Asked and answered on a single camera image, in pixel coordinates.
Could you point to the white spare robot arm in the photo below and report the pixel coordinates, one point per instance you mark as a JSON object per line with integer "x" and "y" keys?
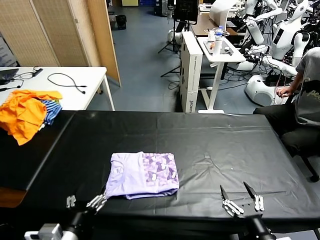
{"x": 270, "y": 61}

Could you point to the brown wooden desk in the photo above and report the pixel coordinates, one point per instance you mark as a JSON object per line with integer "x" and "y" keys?
{"x": 202, "y": 26}

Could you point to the beige pegboard screen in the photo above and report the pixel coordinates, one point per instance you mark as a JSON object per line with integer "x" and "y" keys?
{"x": 37, "y": 32}

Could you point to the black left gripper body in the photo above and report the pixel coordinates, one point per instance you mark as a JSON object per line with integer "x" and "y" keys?
{"x": 81, "y": 212}

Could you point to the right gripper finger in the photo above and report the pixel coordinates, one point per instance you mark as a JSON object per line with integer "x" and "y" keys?
{"x": 231, "y": 206}
{"x": 258, "y": 202}

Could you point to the person's right hand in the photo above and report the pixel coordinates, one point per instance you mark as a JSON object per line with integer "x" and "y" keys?
{"x": 284, "y": 92}

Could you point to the lavender t-shirt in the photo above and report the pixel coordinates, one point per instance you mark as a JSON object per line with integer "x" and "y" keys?
{"x": 140, "y": 175}

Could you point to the blue striped garment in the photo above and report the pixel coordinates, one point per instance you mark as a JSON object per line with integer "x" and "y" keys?
{"x": 52, "y": 111}

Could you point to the seated person gray shirt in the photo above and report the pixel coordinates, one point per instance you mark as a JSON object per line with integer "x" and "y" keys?
{"x": 307, "y": 105}

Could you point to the tall white cardboard box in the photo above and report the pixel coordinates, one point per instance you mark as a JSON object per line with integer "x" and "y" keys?
{"x": 191, "y": 75}

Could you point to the white table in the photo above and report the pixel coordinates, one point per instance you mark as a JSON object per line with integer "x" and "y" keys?
{"x": 80, "y": 97}

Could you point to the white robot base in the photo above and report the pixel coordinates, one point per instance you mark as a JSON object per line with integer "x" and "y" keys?
{"x": 242, "y": 65}
{"x": 258, "y": 90}
{"x": 175, "y": 35}

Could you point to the person's right forearm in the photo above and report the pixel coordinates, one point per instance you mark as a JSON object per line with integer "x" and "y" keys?
{"x": 295, "y": 87}

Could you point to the white humanoid robot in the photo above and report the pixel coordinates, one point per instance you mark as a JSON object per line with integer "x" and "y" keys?
{"x": 257, "y": 27}
{"x": 285, "y": 37}

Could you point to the white curved shell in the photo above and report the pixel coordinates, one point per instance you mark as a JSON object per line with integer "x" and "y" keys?
{"x": 221, "y": 11}

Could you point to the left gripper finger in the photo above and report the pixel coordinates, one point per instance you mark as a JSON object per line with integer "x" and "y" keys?
{"x": 96, "y": 202}
{"x": 70, "y": 202}

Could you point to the clear water bottle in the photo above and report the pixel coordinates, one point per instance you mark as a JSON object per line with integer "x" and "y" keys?
{"x": 219, "y": 32}

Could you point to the black covered wooden table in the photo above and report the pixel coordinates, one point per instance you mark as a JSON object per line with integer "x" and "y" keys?
{"x": 17, "y": 162}

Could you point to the black tablecloth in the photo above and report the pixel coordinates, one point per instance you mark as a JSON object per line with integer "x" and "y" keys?
{"x": 212, "y": 140}

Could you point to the black laptop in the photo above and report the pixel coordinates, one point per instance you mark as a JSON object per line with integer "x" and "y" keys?
{"x": 7, "y": 75}

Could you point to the white standing desk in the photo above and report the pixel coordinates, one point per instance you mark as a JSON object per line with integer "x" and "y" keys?
{"x": 220, "y": 60}

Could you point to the black monitor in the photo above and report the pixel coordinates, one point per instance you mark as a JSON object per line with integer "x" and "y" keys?
{"x": 186, "y": 10}

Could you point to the black tripod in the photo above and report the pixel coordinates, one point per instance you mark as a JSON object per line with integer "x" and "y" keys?
{"x": 173, "y": 45}

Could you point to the white paper cup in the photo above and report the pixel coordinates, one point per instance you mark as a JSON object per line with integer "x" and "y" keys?
{"x": 211, "y": 34}

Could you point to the black waste bin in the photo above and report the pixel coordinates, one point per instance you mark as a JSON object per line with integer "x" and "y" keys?
{"x": 121, "y": 21}

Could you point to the orange garment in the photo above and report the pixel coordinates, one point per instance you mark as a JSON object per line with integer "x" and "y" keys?
{"x": 22, "y": 115}

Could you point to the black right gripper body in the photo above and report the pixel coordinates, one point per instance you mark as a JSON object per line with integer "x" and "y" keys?
{"x": 256, "y": 222}

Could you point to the white tumbler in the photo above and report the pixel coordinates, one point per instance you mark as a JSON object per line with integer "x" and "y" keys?
{"x": 216, "y": 47}

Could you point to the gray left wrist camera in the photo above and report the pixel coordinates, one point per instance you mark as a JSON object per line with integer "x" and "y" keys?
{"x": 45, "y": 232}

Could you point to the wooden partition wall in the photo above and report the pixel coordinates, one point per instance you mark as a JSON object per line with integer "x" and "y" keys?
{"x": 102, "y": 37}

